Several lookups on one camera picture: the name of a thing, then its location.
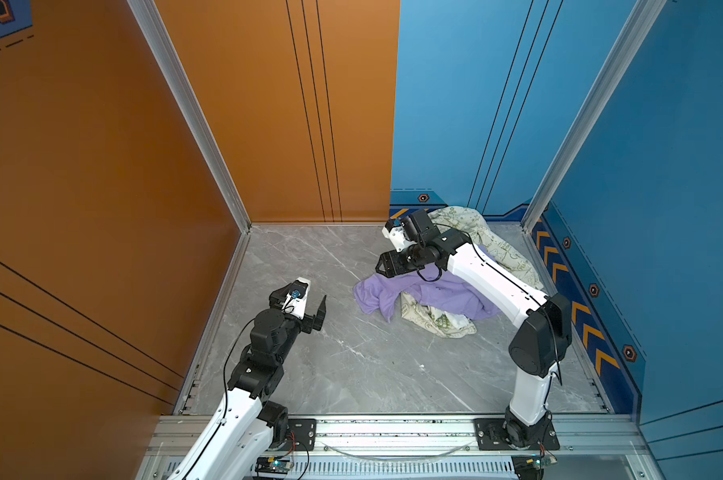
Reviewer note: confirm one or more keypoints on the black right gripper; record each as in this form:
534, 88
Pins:
389, 264

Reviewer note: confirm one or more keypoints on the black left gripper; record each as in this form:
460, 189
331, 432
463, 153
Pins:
307, 322

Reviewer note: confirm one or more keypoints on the purple cloth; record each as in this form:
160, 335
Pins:
449, 293

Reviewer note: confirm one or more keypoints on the cream green cartoon print cloth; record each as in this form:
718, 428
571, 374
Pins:
513, 257

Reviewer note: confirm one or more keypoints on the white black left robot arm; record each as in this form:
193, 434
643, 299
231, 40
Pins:
247, 423

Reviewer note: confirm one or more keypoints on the green circuit board left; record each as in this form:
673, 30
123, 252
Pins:
272, 466

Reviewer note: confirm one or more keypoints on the green circuit board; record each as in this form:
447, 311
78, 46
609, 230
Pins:
532, 467
272, 466

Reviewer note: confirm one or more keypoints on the green circuit board right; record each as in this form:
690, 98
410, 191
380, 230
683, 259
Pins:
532, 467

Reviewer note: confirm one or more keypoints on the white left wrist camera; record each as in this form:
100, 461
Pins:
295, 295

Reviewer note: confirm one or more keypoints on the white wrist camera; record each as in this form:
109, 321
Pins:
295, 295
415, 228

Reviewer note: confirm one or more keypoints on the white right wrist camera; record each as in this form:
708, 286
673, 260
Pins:
415, 228

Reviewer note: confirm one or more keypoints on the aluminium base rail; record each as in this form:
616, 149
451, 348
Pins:
432, 446

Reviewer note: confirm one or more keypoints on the aluminium corner post right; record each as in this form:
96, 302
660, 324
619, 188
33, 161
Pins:
637, 27

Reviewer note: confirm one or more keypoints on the aluminium corner post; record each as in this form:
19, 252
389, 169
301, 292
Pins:
155, 33
637, 27

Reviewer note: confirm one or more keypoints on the aluminium corner post left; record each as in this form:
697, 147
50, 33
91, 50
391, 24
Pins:
155, 33

